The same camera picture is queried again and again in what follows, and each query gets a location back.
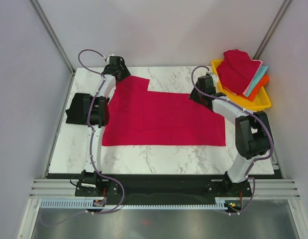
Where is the crimson t shirt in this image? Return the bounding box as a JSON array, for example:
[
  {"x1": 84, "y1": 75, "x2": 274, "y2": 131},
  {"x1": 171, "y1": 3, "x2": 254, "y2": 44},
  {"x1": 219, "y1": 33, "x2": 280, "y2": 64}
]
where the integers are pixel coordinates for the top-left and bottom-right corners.
[
  {"x1": 102, "y1": 76, "x2": 226, "y2": 146},
  {"x1": 216, "y1": 49, "x2": 262, "y2": 96}
]

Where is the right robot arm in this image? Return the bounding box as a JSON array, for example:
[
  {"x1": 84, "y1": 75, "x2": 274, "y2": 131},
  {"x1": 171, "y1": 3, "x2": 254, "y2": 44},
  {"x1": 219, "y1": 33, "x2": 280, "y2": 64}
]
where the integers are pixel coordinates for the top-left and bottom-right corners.
[{"x1": 190, "y1": 74, "x2": 274, "y2": 196}]

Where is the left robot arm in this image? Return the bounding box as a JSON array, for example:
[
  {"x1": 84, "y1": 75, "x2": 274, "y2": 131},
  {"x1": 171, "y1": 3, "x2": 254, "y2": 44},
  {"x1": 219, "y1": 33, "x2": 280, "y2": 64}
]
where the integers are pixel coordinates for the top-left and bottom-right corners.
[{"x1": 66, "y1": 55, "x2": 130, "y2": 196}]

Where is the crimson t shirt in tray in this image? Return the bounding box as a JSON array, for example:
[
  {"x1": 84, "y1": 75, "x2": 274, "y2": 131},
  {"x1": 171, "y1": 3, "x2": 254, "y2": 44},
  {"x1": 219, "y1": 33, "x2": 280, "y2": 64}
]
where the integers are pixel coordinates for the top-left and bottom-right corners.
[{"x1": 216, "y1": 49, "x2": 262, "y2": 96}]

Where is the yellow plastic tray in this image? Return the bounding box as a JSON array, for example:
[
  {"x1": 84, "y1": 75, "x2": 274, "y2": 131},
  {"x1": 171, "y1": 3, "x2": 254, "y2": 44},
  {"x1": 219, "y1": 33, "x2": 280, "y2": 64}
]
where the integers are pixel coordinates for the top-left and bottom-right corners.
[{"x1": 217, "y1": 74, "x2": 272, "y2": 111}]

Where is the pink t shirt in tray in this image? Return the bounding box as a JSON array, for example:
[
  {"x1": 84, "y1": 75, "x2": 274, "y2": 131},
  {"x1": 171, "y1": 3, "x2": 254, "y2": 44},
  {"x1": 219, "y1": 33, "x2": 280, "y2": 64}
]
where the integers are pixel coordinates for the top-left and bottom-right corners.
[{"x1": 223, "y1": 58, "x2": 264, "y2": 97}]

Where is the orange t shirt in tray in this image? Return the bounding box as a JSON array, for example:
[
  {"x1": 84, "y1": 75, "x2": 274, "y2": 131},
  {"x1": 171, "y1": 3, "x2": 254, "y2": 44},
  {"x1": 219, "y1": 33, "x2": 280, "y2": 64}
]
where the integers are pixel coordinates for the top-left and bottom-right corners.
[{"x1": 247, "y1": 74, "x2": 270, "y2": 102}]

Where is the teal t shirt in tray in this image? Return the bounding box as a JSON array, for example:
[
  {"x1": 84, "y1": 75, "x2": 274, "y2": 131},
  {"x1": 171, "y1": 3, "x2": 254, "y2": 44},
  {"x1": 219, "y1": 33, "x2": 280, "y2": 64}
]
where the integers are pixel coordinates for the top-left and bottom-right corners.
[{"x1": 243, "y1": 66, "x2": 268, "y2": 97}]

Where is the folded black t shirt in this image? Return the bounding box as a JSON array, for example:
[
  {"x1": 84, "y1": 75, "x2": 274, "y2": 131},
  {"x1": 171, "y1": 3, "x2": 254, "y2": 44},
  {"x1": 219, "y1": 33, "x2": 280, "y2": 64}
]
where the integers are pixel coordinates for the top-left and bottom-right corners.
[{"x1": 65, "y1": 92, "x2": 111, "y2": 125}]

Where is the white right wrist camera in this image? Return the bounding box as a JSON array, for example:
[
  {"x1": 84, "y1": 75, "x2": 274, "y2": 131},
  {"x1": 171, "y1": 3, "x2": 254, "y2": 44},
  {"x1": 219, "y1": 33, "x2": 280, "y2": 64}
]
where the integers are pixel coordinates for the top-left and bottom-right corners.
[{"x1": 206, "y1": 71, "x2": 217, "y2": 77}]

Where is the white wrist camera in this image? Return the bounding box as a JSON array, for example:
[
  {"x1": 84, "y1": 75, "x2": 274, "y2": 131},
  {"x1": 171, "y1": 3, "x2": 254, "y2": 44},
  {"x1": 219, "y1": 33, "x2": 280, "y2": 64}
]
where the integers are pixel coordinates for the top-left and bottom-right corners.
[
  {"x1": 206, "y1": 71, "x2": 217, "y2": 77},
  {"x1": 104, "y1": 53, "x2": 115, "y2": 62}
]

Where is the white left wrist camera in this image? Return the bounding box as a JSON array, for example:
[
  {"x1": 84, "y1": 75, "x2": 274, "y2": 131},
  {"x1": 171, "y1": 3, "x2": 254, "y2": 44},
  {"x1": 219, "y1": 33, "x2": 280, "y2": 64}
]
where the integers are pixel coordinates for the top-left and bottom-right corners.
[{"x1": 104, "y1": 53, "x2": 115, "y2": 62}]

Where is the left aluminium corner post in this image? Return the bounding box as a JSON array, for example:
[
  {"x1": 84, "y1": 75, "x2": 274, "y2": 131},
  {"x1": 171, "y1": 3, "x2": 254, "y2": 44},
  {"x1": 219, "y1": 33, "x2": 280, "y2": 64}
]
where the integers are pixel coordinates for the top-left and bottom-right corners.
[{"x1": 29, "y1": 0, "x2": 76, "y2": 76}]

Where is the aluminium corner post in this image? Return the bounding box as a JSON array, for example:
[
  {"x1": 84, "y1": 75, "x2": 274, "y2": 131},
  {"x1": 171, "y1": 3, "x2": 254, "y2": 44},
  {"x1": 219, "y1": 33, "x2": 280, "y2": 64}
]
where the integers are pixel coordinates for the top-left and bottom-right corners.
[
  {"x1": 29, "y1": 0, "x2": 76, "y2": 76},
  {"x1": 253, "y1": 0, "x2": 293, "y2": 60}
]

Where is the right aluminium corner post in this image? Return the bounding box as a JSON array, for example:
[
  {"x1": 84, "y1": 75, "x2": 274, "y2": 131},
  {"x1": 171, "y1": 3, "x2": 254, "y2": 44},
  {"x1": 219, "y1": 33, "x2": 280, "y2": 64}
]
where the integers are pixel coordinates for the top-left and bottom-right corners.
[{"x1": 253, "y1": 0, "x2": 293, "y2": 60}]

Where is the aluminium front rail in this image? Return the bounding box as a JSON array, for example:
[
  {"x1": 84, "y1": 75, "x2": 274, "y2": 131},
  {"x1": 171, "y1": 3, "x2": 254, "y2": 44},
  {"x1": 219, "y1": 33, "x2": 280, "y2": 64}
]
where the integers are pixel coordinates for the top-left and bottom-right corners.
[{"x1": 29, "y1": 179, "x2": 300, "y2": 200}]

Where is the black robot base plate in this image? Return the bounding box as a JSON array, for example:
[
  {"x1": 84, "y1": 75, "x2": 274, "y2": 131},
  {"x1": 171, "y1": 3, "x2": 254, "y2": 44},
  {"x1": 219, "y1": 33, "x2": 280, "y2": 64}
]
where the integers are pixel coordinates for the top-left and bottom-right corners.
[{"x1": 74, "y1": 173, "x2": 254, "y2": 206}]

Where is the white slotted cable duct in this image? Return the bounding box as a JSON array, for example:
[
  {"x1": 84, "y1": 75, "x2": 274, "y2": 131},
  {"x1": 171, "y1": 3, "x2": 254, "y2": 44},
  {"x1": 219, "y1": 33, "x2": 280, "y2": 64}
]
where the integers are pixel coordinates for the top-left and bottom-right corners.
[{"x1": 40, "y1": 199, "x2": 237, "y2": 210}]

